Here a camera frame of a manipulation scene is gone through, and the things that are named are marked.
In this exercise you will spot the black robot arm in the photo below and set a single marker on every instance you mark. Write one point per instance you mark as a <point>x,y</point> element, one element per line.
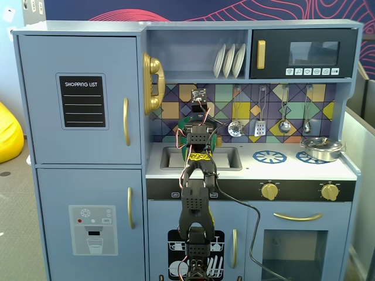
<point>194,205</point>

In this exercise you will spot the gold faucet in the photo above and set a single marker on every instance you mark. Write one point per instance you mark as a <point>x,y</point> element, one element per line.
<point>219,141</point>

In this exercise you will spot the steel skimmer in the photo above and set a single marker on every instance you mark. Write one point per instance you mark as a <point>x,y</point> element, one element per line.
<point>236,128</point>

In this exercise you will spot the green ribbed container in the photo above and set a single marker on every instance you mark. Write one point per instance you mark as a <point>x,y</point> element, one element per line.
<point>184,150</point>

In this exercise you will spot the white plate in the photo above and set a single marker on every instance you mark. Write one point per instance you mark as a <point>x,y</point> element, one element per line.
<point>239,60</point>
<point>228,63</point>
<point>219,63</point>

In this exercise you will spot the grey sink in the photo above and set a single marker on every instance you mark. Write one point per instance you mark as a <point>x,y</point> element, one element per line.
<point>166,158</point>

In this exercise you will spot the gold toy telephone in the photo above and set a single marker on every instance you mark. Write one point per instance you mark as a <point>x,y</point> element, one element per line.
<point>153,65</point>

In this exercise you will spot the steel slotted spatula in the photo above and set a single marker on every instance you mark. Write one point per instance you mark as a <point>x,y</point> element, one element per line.
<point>260,129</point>

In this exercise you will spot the blue toy kitchen unit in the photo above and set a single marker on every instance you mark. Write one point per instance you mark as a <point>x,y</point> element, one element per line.
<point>205,24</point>

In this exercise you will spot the steel ladle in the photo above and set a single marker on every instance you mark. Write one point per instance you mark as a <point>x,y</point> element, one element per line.
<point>284,126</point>

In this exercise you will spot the black toy microwave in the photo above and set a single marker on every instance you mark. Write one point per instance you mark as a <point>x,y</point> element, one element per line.
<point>275,35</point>

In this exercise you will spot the gold stove knob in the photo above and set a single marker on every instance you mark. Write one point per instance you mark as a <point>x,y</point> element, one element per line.
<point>269,191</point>
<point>330,192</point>

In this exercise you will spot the steel spoon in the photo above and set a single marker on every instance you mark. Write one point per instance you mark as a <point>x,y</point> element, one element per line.
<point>307,127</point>

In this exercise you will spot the blue dishwasher door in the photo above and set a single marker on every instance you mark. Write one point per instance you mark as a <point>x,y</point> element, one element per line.
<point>158,216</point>

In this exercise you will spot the black shopping list board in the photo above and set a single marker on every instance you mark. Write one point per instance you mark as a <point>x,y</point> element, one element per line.
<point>83,117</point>

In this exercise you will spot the steel pot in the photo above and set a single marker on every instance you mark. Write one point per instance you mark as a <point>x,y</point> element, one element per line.
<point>322,154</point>

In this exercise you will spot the blue fridge door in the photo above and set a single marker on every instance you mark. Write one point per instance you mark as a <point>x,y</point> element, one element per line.
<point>38,87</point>

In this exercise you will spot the blue freezer door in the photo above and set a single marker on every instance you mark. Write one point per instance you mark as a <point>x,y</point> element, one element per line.
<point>55,190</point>

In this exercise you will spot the blue oven door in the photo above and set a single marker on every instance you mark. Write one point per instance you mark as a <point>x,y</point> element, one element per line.
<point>337,222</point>

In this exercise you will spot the yellow bean bag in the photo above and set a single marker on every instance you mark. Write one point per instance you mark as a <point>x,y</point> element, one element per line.
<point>10,137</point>

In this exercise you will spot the dark round floor disc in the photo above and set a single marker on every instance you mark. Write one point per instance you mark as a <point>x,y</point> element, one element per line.
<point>5,173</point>

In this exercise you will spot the white paper tag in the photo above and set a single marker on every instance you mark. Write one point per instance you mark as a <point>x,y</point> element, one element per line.
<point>8,14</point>

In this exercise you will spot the small gripper camera board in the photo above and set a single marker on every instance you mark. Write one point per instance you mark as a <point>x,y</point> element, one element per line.
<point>198,94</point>

